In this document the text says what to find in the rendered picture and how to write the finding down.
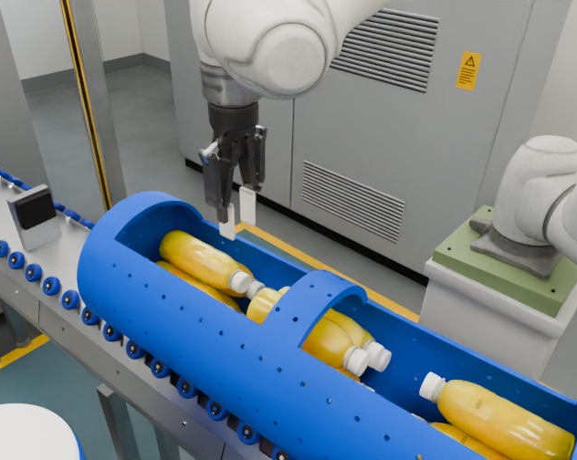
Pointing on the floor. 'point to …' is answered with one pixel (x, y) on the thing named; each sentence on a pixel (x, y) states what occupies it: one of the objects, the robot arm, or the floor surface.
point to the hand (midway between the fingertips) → (237, 214)
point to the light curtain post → (94, 98)
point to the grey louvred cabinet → (393, 121)
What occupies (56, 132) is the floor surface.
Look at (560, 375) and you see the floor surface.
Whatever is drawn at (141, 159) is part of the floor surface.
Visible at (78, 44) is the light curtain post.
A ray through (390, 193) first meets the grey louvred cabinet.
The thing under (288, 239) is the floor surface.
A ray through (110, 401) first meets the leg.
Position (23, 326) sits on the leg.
